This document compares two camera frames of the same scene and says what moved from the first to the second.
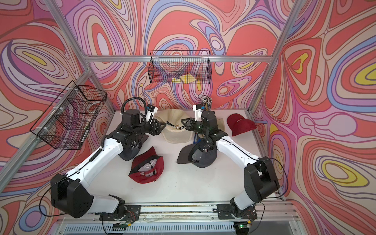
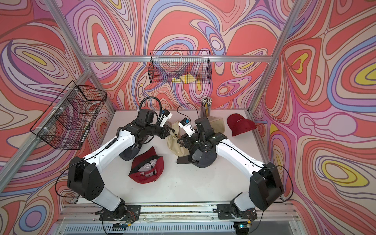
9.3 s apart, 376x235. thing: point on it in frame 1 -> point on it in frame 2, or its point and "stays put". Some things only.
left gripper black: (154, 132) stays put
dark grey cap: (130, 153) stays put
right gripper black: (190, 126) -> (186, 140)
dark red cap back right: (238, 124) stays put
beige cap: (175, 132) -> (173, 145)
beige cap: (221, 124) stays put
